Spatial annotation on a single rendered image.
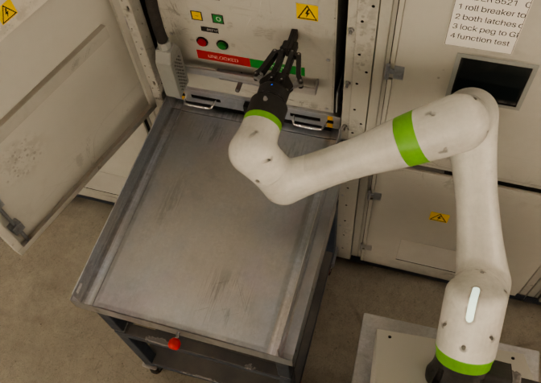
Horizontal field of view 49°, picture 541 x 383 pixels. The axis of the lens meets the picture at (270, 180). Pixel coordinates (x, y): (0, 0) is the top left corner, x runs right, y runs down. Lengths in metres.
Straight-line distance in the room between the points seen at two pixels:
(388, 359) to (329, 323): 0.98
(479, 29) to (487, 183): 0.34
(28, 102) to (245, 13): 0.59
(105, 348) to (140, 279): 0.92
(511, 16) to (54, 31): 1.06
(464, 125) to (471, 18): 0.26
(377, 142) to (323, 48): 0.41
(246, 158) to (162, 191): 0.54
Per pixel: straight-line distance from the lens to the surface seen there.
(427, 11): 1.38
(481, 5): 1.36
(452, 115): 1.23
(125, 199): 1.78
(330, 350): 2.43
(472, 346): 1.37
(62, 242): 2.83
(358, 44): 1.51
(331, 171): 1.33
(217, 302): 1.61
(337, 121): 1.81
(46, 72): 1.62
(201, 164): 1.82
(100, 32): 1.68
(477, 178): 1.43
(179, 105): 1.97
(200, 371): 2.27
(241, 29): 1.64
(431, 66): 1.50
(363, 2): 1.42
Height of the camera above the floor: 2.34
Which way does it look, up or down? 58 degrees down
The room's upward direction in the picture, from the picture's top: 7 degrees counter-clockwise
